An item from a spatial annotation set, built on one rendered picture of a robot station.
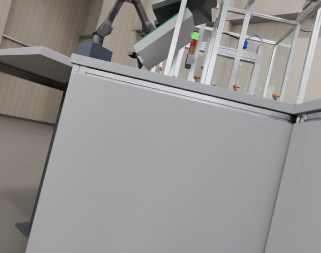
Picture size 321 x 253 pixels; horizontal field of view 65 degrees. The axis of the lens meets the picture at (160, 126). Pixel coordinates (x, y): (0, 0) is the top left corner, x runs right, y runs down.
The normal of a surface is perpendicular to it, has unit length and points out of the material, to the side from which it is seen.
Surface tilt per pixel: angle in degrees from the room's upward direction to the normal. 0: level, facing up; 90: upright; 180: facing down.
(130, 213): 90
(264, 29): 90
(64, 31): 90
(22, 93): 90
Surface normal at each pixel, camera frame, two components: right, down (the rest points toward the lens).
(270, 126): -0.04, -0.04
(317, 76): -0.61, -0.17
